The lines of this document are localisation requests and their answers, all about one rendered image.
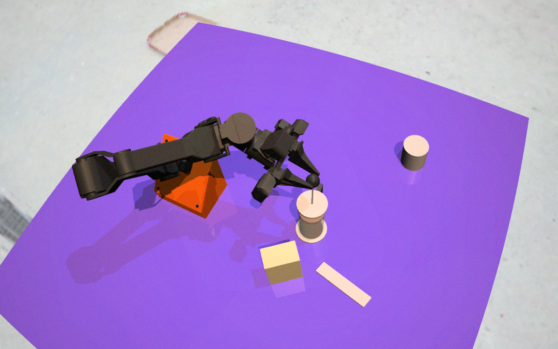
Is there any glass french press with plunger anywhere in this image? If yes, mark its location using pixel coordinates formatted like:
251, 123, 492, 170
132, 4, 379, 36
296, 174, 328, 244

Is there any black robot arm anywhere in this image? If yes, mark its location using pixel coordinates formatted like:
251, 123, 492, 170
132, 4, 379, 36
72, 112, 295, 201

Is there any tan cylinder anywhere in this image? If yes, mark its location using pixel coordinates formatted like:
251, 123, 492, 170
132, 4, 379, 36
401, 135, 429, 171

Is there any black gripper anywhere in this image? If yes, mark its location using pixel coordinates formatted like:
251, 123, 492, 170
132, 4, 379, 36
244, 119, 320, 203

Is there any peach flat bar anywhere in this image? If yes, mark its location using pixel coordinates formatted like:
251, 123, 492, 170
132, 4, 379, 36
316, 262, 371, 308

